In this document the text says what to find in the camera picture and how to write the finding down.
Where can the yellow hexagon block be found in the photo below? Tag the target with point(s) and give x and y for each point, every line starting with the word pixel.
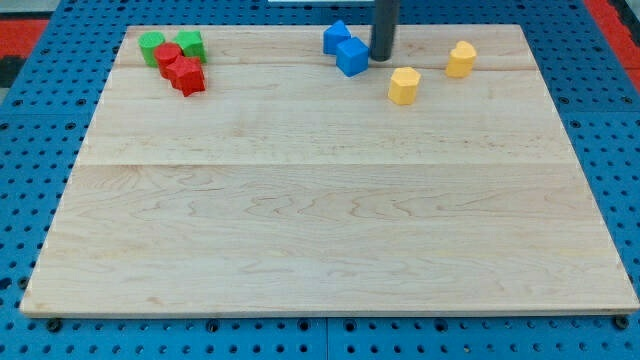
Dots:
pixel 403 86

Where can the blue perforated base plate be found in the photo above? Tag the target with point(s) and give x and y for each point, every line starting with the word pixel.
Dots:
pixel 48 109

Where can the green cube block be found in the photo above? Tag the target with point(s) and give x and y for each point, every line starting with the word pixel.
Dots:
pixel 191 43

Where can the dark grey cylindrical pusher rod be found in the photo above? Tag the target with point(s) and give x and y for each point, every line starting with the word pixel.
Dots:
pixel 384 22

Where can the red cylinder block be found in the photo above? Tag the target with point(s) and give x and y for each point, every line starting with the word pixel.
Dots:
pixel 164 55

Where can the blue pentagon block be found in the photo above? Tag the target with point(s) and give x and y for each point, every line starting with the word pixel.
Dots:
pixel 333 35

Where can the light wooden board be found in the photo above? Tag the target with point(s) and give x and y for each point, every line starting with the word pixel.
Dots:
pixel 288 189

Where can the blue cube block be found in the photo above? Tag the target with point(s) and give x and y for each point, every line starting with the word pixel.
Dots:
pixel 352 56

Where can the green cylinder block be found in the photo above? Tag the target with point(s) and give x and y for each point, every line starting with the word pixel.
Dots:
pixel 148 42

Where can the yellow heart block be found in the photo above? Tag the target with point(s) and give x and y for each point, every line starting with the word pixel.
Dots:
pixel 461 60

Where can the red star block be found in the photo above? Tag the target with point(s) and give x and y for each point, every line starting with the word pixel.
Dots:
pixel 186 74

